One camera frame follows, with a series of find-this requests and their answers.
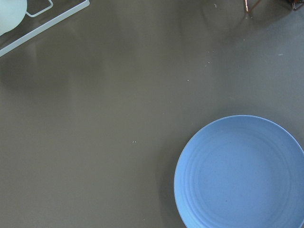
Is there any white wire cup rack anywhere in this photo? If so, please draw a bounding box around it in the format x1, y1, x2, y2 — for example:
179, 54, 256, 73
0, 0, 90, 56

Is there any copper wire bottle rack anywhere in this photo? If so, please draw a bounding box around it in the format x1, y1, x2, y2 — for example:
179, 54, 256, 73
243, 0, 304, 12

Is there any pale green cup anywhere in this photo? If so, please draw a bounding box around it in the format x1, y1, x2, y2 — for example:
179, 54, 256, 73
0, 0, 28, 36

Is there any blue round plate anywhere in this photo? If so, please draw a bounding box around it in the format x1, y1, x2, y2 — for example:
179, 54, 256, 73
174, 115, 304, 228

